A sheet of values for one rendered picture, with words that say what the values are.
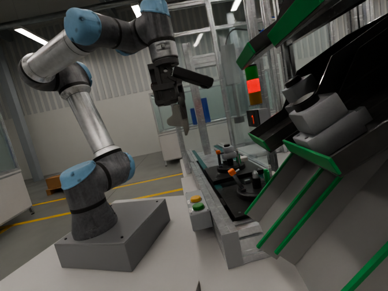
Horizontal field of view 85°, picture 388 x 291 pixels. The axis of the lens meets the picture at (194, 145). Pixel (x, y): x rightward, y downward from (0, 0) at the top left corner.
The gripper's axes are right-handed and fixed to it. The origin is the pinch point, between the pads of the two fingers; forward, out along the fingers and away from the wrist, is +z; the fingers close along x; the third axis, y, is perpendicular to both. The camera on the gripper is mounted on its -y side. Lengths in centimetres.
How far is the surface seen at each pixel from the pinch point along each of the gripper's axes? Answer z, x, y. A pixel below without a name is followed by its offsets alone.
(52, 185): 101, -490, 329
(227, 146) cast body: 14.6, -37.6, -19.6
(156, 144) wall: 93, -818, 83
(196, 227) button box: 31.8, -3.0, 3.5
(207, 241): 37.2, -2.5, 0.9
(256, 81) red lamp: -11.6, -21.6, -32.2
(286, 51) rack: -13.5, 15.9, -23.5
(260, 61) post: -19.1, -22.6, -35.3
